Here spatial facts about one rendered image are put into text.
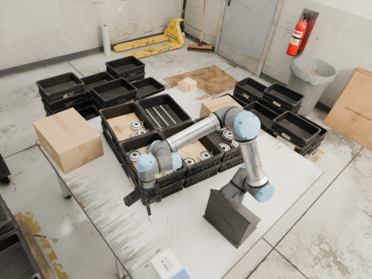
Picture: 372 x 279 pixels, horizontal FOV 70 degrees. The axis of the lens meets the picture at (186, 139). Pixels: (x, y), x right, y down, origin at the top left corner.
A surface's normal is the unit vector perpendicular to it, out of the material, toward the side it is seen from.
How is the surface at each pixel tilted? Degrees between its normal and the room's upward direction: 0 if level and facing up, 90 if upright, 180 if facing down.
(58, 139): 0
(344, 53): 90
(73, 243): 0
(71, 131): 0
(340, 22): 90
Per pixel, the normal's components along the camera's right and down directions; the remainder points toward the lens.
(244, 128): 0.33, 0.25
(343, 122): -0.66, 0.18
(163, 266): 0.11, -0.73
